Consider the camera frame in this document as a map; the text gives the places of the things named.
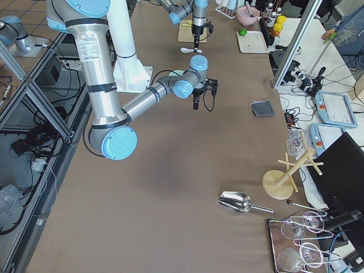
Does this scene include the wooden mug tree stand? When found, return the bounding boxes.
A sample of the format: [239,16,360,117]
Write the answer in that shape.
[262,131,324,200]

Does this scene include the aluminium frame post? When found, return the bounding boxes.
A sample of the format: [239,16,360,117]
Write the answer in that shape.
[272,0,322,89]

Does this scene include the metal scoop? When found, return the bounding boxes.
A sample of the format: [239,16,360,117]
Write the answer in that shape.
[218,191,274,213]

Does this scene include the clear plastic container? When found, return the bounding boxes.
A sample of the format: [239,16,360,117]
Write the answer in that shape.
[287,129,312,158]

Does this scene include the pink ribbed bowl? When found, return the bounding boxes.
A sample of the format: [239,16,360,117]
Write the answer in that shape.
[237,6,260,26]

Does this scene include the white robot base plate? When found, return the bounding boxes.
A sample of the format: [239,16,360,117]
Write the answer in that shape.
[107,1,152,93]

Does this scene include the black monitor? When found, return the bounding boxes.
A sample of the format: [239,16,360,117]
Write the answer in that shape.
[308,133,363,212]

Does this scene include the bamboo cutting board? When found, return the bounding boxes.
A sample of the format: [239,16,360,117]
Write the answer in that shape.
[177,19,194,43]

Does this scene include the grey folded cloth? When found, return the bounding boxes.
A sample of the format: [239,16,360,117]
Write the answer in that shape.
[249,100,275,117]

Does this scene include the black wire glass rack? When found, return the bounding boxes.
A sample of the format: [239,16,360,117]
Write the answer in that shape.
[267,210,341,272]

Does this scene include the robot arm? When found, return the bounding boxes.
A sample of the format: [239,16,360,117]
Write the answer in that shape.
[156,0,211,53]
[46,1,208,160]

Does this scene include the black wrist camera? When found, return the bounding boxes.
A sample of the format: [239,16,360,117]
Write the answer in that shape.
[204,21,214,34]
[205,78,218,97]

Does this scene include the wine glass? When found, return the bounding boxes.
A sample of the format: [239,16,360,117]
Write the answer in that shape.
[299,242,324,268]
[303,210,324,233]
[280,222,305,240]

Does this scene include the cream rabbit tray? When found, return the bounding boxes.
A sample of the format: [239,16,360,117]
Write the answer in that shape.
[236,31,268,53]

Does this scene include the white plastic spoon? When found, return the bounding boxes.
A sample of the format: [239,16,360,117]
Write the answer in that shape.
[180,47,202,53]

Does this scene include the green lime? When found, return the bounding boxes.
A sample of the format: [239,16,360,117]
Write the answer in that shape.
[238,29,247,36]

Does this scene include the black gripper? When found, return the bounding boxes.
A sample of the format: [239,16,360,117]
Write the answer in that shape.
[192,24,204,53]
[192,87,205,110]

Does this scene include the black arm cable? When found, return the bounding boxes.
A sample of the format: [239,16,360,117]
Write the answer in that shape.
[202,85,216,112]

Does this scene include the blue teach pendant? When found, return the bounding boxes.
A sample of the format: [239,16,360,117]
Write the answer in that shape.
[309,123,346,156]
[315,91,358,128]

